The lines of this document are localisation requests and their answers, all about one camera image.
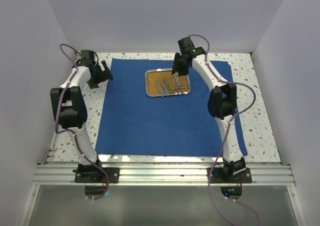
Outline steel surgical scissors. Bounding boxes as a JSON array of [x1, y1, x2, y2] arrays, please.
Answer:
[[172, 76, 186, 91]]

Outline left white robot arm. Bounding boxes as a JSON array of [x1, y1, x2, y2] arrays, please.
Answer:
[[50, 50, 113, 183]]

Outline steel forceps clamp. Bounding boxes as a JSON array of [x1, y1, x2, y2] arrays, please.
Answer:
[[171, 75, 183, 91]]

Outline aluminium front rail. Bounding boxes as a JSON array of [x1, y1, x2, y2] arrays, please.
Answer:
[[31, 162, 296, 186]]

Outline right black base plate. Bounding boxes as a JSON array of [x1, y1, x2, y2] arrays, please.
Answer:
[[206, 164, 253, 184]]

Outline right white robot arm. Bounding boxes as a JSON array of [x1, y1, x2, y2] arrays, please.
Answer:
[[171, 37, 246, 182]]

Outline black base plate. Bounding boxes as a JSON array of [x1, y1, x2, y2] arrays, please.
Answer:
[[206, 164, 253, 184], [72, 164, 120, 183]]

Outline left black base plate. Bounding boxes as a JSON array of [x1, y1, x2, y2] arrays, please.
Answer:
[[72, 164, 120, 183]]

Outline steel tray orange liner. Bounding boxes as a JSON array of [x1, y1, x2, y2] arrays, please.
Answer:
[[144, 69, 192, 97]]

